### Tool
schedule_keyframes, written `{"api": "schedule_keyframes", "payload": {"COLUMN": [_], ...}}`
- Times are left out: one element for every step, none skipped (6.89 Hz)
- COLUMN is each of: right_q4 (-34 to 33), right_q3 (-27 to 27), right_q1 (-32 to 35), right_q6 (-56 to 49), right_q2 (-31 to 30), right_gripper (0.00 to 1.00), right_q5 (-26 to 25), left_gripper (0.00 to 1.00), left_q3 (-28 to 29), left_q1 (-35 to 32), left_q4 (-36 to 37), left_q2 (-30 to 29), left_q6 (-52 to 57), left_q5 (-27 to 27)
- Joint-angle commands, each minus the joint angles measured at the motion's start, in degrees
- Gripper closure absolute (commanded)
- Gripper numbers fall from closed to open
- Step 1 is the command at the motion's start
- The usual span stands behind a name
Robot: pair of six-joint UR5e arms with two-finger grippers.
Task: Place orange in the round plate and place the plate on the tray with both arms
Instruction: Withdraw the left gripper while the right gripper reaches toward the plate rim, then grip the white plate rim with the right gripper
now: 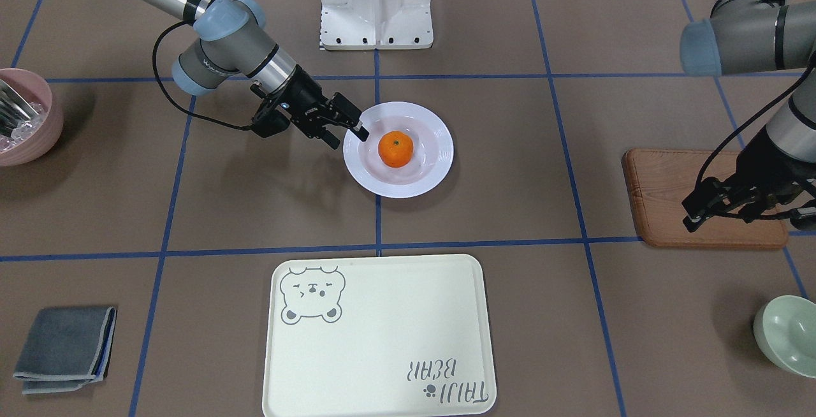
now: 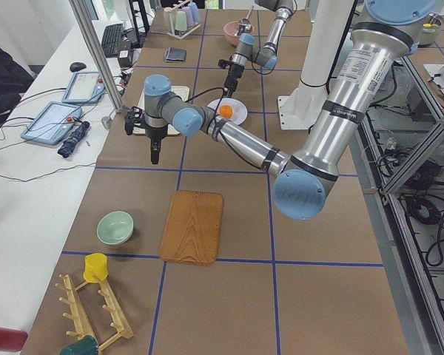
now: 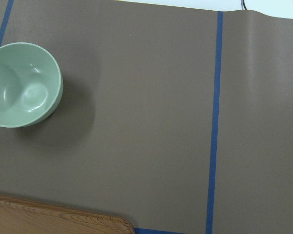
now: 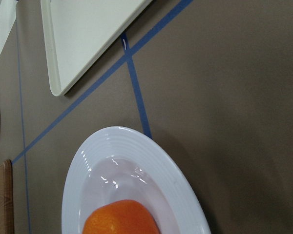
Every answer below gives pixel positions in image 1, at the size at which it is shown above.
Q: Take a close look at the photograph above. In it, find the cream bear tray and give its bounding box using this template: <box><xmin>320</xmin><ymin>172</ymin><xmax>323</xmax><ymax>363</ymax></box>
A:
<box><xmin>261</xmin><ymin>254</ymin><xmax>498</xmax><ymax>416</ymax></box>

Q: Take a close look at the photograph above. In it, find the white round plate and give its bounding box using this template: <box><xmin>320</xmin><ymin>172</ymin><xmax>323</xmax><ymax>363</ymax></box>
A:
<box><xmin>343</xmin><ymin>101</ymin><xmax>455</xmax><ymax>199</ymax></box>

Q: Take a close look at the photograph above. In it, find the mint green bowl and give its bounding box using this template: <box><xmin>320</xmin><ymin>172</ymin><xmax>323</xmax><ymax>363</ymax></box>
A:
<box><xmin>752</xmin><ymin>295</ymin><xmax>815</xmax><ymax>379</ymax></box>

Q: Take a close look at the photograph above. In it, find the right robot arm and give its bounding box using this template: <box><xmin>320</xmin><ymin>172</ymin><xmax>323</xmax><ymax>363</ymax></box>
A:
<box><xmin>140</xmin><ymin>0</ymin><xmax>369</xmax><ymax>149</ymax></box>

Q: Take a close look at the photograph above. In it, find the pink bowl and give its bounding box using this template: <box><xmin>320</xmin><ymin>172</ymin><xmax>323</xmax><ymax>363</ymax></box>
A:
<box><xmin>1</xmin><ymin>68</ymin><xmax>64</xmax><ymax>168</ymax></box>

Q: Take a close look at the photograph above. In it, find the brown wooden tray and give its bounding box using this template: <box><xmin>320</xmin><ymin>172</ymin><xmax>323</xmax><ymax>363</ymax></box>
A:
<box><xmin>622</xmin><ymin>149</ymin><xmax>788</xmax><ymax>251</ymax></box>

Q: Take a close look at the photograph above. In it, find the metal scoop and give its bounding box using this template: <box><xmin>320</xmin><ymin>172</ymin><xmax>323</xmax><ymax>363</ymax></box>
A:
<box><xmin>1</xmin><ymin>80</ymin><xmax>47</xmax><ymax>143</ymax></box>

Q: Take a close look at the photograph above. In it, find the orange mandarin fruit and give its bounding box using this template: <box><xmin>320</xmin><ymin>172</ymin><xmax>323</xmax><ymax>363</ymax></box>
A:
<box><xmin>377</xmin><ymin>131</ymin><xmax>414</xmax><ymax>169</ymax></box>

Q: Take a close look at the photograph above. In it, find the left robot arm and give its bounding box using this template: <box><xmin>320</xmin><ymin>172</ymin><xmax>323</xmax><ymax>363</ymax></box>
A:
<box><xmin>680</xmin><ymin>0</ymin><xmax>815</xmax><ymax>232</ymax></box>

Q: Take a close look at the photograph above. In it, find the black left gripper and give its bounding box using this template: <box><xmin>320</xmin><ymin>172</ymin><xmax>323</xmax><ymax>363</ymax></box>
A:
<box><xmin>681</xmin><ymin>130</ymin><xmax>815</xmax><ymax>232</ymax></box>

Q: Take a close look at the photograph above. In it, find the grey folded cloth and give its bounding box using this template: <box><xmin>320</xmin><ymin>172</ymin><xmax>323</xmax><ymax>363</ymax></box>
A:
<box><xmin>13</xmin><ymin>305</ymin><xmax>117</xmax><ymax>395</ymax></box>

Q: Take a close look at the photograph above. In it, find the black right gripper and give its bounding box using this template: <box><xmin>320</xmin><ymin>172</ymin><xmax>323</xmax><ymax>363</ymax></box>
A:
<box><xmin>250</xmin><ymin>66</ymin><xmax>370</xmax><ymax>150</ymax></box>

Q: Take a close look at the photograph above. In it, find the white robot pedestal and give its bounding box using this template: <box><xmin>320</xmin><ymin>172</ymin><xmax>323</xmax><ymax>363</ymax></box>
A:
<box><xmin>319</xmin><ymin>0</ymin><xmax>434</xmax><ymax>50</ymax></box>

